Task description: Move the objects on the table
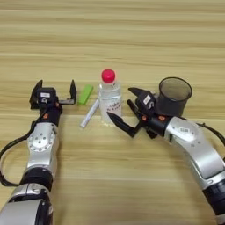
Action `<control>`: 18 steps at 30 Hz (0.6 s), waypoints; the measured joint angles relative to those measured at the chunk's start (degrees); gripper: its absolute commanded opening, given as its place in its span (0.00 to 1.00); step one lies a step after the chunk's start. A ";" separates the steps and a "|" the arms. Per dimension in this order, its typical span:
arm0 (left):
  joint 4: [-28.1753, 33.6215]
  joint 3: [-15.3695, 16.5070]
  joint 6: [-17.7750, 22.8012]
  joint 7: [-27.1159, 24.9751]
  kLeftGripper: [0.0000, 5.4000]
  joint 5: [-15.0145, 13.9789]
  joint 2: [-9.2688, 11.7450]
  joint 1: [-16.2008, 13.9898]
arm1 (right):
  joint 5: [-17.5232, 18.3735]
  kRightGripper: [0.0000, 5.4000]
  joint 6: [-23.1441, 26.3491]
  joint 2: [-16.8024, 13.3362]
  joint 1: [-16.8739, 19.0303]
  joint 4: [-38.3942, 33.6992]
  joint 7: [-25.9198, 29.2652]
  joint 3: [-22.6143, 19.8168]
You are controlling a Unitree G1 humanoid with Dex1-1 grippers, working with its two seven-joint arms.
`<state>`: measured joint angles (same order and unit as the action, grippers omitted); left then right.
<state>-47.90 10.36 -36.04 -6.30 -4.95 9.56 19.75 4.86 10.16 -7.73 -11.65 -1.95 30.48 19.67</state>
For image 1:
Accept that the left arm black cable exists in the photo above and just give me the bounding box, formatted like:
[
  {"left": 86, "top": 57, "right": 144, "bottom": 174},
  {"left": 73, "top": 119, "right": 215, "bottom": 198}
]
[{"left": 0, "top": 110, "right": 48, "bottom": 188}]

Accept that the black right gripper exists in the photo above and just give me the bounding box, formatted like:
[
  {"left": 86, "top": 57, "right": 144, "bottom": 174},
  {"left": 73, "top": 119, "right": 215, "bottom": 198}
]
[{"left": 106, "top": 86, "right": 171, "bottom": 138}]

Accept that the right gripper small black box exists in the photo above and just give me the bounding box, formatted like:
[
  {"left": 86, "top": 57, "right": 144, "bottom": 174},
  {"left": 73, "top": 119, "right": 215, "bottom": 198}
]
[{"left": 135, "top": 91, "right": 157, "bottom": 116}]

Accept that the gripper small black box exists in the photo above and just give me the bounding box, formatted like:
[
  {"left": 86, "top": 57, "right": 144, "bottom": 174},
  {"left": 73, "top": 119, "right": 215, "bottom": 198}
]
[
  {"left": 36, "top": 87, "right": 57, "bottom": 105},
  {"left": 135, "top": 91, "right": 157, "bottom": 116}
]

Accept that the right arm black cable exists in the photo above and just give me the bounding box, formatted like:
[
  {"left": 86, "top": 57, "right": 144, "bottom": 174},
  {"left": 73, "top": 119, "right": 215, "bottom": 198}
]
[{"left": 196, "top": 122, "right": 225, "bottom": 149}]

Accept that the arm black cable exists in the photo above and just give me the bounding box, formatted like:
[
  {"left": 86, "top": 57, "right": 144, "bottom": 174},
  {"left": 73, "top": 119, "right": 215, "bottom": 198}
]
[
  {"left": 0, "top": 110, "right": 48, "bottom": 188},
  {"left": 196, "top": 122, "right": 225, "bottom": 149}
]

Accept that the clear bottle with red cap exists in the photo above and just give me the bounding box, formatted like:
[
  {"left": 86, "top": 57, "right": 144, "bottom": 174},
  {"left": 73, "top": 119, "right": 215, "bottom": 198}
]
[{"left": 97, "top": 69, "right": 123, "bottom": 124}]

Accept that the green rectangular eraser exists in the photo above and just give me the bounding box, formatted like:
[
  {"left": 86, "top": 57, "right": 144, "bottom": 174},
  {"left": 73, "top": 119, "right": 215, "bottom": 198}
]
[{"left": 77, "top": 84, "right": 94, "bottom": 106}]

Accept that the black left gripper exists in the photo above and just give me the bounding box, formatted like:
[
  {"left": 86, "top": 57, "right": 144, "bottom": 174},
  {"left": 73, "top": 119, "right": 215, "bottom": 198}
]
[{"left": 29, "top": 79, "right": 78, "bottom": 127}]

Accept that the white marker with black cap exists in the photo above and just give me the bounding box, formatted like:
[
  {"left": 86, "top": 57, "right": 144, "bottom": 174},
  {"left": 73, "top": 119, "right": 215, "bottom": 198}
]
[{"left": 79, "top": 98, "right": 100, "bottom": 129}]

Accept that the left gripper small black box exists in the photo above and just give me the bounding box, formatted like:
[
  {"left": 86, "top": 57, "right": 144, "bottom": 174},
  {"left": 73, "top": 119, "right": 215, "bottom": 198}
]
[{"left": 36, "top": 87, "right": 57, "bottom": 105}]

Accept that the black mesh pen cup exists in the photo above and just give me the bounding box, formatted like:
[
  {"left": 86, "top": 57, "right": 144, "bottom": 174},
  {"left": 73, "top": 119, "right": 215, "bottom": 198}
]
[{"left": 154, "top": 76, "right": 193, "bottom": 119}]

